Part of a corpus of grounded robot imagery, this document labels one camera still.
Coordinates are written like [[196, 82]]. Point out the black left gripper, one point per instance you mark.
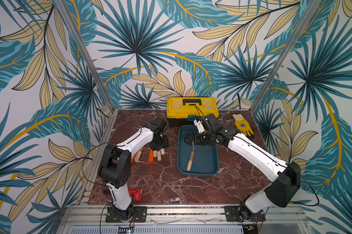
[[165, 145]]

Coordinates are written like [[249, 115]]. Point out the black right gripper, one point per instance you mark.
[[194, 138]]

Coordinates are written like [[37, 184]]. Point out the teal plastic tray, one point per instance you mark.
[[205, 163]]

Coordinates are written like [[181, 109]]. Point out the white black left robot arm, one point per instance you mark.
[[115, 165]]

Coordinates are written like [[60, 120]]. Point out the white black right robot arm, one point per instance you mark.
[[284, 177]]

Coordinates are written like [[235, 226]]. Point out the yellow white work glove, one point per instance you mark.
[[243, 126]]

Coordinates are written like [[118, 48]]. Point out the yellow black toolbox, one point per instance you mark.
[[184, 110]]

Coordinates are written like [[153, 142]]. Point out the red black clamp tool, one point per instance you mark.
[[136, 194]]

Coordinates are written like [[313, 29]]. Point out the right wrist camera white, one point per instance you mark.
[[199, 126]]

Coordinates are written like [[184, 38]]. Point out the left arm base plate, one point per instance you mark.
[[136, 214]]

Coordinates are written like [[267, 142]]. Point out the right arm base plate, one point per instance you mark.
[[240, 215]]

